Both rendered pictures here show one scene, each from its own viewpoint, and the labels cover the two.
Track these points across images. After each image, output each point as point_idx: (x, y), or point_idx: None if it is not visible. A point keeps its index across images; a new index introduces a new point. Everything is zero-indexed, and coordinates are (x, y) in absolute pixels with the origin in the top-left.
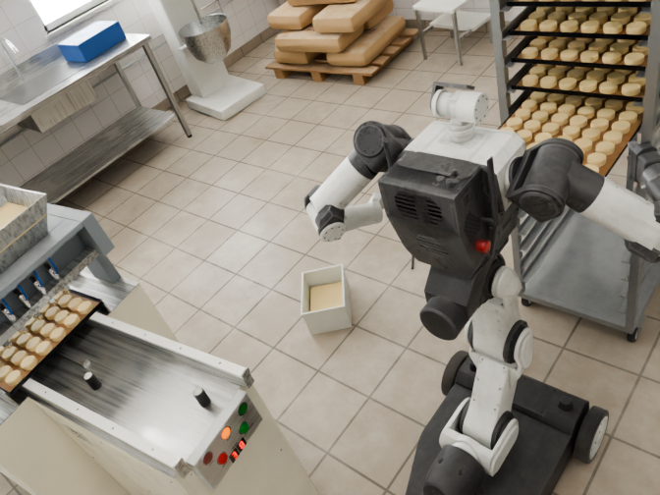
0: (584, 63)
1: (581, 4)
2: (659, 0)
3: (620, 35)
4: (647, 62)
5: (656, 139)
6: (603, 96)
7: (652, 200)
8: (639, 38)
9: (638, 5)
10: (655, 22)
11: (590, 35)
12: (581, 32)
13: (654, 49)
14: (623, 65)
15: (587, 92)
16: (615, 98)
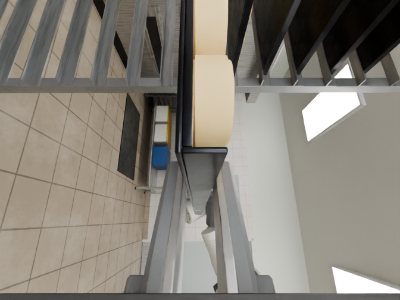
0: (291, 17)
1: (384, 12)
2: (333, 90)
3: (311, 55)
4: (276, 86)
5: (135, 16)
6: (237, 47)
7: (47, 15)
8: (299, 69)
9: (334, 67)
10: (315, 88)
11: (330, 25)
12: (341, 12)
13: (287, 89)
14: (274, 58)
15: (246, 28)
16: (234, 58)
